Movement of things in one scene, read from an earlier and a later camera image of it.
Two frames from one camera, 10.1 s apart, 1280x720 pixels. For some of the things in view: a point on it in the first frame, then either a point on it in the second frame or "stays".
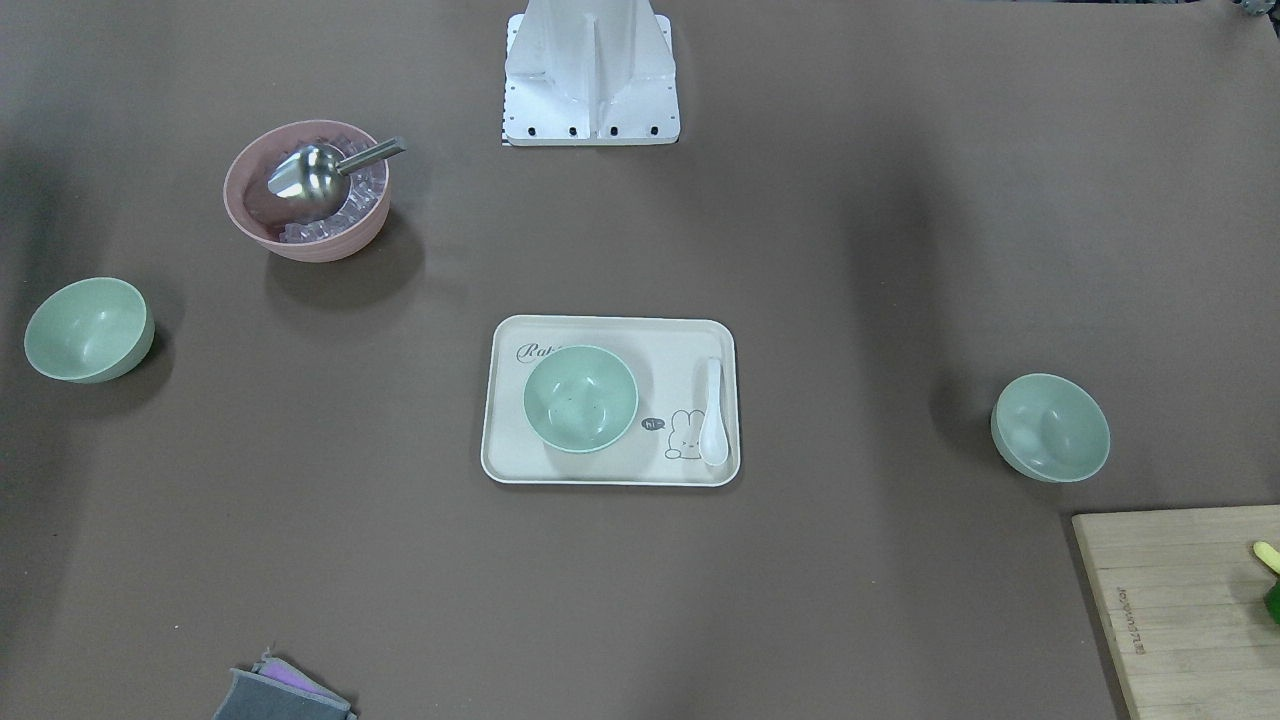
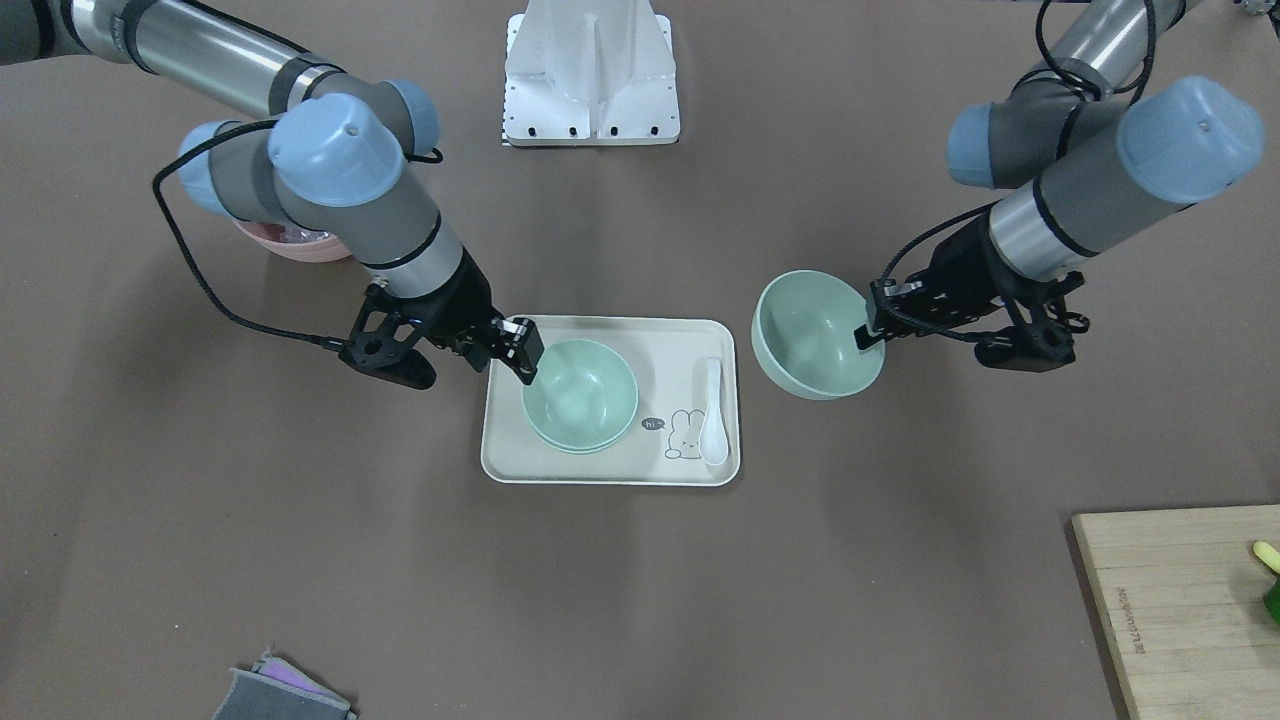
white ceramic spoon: x=714 y=445 stays
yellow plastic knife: x=1268 y=555 stays
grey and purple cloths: x=274 y=691 stays
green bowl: x=93 y=330 → x=583 y=396
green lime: x=1272 y=602 stays
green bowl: x=1050 y=427 → x=804 y=335
